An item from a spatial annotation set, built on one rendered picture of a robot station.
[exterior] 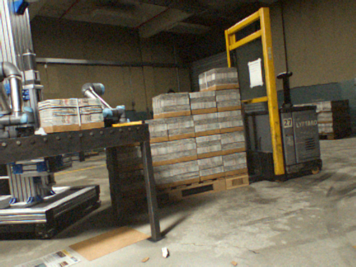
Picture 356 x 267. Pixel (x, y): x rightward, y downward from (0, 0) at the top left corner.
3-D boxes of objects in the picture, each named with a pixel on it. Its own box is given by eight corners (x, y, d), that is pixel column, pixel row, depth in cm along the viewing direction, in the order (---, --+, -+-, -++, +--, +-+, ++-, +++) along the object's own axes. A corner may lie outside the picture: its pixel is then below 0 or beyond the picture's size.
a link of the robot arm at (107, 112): (77, 80, 267) (109, 110, 246) (87, 80, 276) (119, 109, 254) (74, 91, 272) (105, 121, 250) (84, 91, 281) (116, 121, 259)
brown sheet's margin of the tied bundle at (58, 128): (61, 131, 237) (61, 126, 237) (75, 130, 215) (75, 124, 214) (40, 133, 227) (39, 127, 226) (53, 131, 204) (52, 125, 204)
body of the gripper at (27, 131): (35, 125, 215) (16, 127, 208) (36, 137, 216) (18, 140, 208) (32, 126, 221) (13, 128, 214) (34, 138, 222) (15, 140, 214)
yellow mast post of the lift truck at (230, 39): (238, 167, 392) (224, 30, 382) (244, 166, 395) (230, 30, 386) (242, 168, 383) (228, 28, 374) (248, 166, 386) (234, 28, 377)
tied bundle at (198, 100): (178, 117, 341) (176, 96, 340) (201, 114, 351) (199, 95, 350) (191, 115, 305) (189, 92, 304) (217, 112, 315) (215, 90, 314)
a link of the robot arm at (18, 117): (23, 65, 227) (29, 127, 215) (6, 66, 223) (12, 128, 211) (20, 57, 217) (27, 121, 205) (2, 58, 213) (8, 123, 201)
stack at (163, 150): (110, 205, 313) (100, 125, 309) (209, 184, 356) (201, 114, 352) (117, 213, 277) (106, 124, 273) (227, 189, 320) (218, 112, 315)
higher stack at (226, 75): (209, 184, 356) (197, 74, 349) (231, 180, 366) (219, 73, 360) (226, 190, 320) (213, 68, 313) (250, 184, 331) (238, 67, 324)
